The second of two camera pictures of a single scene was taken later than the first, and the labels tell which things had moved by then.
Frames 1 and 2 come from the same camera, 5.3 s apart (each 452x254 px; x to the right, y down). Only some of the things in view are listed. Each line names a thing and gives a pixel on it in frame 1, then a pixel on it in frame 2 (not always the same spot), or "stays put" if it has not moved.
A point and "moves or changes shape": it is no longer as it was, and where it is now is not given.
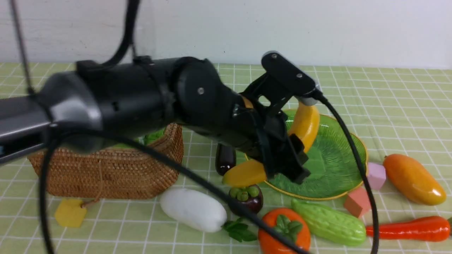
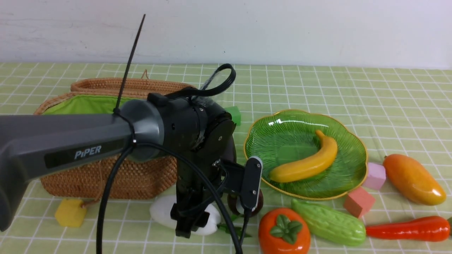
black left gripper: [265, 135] → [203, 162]
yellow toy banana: [305, 125] → [309, 166]
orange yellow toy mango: [414, 181] stays put
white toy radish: [196, 209] moves or changes shape
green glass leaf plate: [334, 170] stays put
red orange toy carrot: [433, 228] stays put
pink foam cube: [376, 174] stays put
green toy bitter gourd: [329, 224] stays put
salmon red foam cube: [357, 202] stays put
